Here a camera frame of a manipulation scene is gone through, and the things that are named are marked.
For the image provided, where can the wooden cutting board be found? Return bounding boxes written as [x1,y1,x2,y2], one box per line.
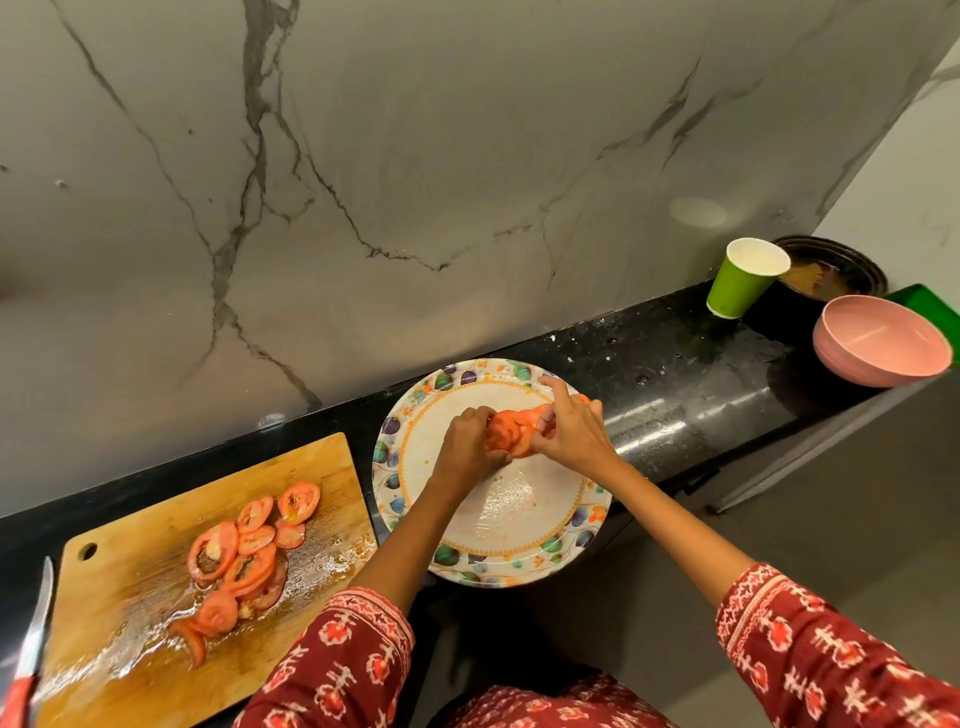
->
[33,431,379,728]

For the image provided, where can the floral rimmed plate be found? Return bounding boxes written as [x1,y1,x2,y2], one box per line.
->
[371,358,614,589]

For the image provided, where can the dark cooking pot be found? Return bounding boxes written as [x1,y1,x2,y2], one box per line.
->
[742,235,890,339]

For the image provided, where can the person's right forearm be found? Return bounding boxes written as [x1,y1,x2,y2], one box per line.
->
[599,458,755,605]

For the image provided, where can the pink bowl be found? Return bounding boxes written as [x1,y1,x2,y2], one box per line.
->
[812,294,955,389]

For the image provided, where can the red patterned left sleeve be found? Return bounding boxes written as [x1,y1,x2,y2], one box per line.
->
[230,587,416,728]

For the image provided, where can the person's left forearm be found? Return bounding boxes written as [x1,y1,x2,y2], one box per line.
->
[348,479,463,616]

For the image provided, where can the row of tomato slices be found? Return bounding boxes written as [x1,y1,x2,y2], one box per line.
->
[483,393,594,460]

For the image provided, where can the person's right hand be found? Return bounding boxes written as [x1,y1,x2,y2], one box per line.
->
[529,375,627,490]

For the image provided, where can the pile of tomato slices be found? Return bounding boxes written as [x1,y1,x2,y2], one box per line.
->
[166,481,322,669]

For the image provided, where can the red patterned right sleeve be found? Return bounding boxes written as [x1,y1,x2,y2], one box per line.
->
[716,563,960,728]

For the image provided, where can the red patterned sleeve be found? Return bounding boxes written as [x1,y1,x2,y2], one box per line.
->
[716,563,960,728]
[230,587,416,728]

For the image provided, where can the green plastic tray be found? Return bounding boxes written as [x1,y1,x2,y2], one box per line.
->
[884,283,960,369]

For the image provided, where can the red patterned tunic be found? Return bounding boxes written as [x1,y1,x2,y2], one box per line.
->
[431,671,676,728]

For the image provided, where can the red handled knife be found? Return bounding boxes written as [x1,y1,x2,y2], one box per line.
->
[0,556,56,728]

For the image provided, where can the green paper cup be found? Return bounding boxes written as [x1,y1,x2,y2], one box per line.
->
[705,237,793,321]

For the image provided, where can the person's left hand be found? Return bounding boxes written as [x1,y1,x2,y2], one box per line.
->
[431,405,513,501]

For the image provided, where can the brown lower cabinet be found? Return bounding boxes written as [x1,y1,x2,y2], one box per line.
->
[427,404,901,676]

